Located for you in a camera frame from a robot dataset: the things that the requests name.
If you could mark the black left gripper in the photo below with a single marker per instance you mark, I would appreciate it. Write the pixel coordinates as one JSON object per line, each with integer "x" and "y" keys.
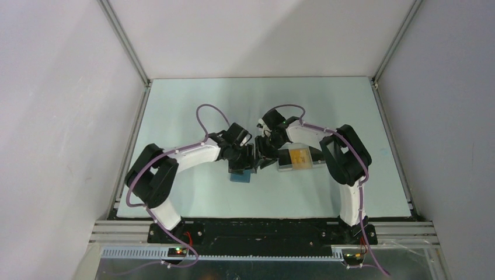
{"x": 247, "y": 163}

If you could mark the blue leather card holder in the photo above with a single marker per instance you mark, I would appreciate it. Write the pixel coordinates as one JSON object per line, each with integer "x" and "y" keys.
{"x": 241, "y": 178}

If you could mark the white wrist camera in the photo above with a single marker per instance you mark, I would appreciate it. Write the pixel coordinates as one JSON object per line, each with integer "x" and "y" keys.
{"x": 245, "y": 140}
{"x": 261, "y": 125}

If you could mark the clear acrylic card tray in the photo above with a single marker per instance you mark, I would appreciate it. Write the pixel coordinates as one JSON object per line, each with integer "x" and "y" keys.
{"x": 316, "y": 154}

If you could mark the gold credit card stack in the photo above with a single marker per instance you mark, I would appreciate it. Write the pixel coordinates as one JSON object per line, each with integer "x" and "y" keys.
{"x": 301, "y": 159}

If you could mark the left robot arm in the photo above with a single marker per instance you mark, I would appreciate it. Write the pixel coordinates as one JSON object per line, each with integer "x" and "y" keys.
{"x": 152, "y": 175}

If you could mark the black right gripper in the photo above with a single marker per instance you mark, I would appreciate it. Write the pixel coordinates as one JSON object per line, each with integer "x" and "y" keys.
{"x": 264, "y": 157}

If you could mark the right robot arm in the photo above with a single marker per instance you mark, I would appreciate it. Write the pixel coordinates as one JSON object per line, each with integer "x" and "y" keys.
{"x": 344, "y": 154}

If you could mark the black credit card stack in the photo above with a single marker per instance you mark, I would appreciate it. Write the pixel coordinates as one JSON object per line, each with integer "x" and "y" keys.
{"x": 284, "y": 159}

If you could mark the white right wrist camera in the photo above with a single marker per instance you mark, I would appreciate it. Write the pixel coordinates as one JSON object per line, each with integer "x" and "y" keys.
{"x": 261, "y": 125}

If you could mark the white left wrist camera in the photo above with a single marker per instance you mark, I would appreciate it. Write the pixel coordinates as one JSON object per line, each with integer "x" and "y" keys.
{"x": 245, "y": 140}

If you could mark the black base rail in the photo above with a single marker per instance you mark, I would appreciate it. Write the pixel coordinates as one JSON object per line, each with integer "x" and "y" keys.
{"x": 257, "y": 237}

